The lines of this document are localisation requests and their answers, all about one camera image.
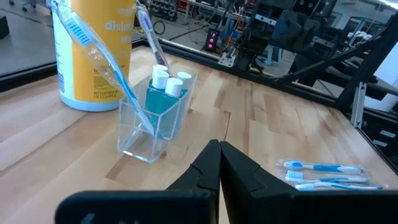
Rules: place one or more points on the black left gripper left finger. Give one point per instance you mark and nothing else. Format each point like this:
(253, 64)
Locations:
(186, 205)

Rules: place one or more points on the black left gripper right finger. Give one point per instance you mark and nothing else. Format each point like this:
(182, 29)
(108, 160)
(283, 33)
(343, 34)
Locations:
(264, 205)

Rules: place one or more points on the clear acrylic organizer holder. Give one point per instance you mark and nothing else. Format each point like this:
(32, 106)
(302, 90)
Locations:
(140, 146)

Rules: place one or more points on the purple white toothbrush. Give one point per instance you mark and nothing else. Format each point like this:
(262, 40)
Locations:
(149, 28)

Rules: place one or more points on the silver aluminium extrusion piece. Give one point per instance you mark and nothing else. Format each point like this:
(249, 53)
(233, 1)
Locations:
(359, 105)

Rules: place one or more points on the black computer with red lights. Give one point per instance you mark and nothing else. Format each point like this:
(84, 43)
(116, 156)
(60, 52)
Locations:
(211, 40)

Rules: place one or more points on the yellow disinfecting wipes canister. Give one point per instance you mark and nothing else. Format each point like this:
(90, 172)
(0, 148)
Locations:
(93, 62)

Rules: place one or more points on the black padded chair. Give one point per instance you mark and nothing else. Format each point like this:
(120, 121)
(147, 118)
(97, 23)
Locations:
(289, 25)

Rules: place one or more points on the white cloth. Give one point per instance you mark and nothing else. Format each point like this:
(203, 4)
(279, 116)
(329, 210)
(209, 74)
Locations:
(359, 35)

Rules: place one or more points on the cluttered equipment bench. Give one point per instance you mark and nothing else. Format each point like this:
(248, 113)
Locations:
(217, 9)

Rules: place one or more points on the black box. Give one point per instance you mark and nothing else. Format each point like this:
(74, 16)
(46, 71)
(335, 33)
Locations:
(3, 28)

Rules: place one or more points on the silver metal bracket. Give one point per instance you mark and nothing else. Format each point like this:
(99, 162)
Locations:
(228, 59)

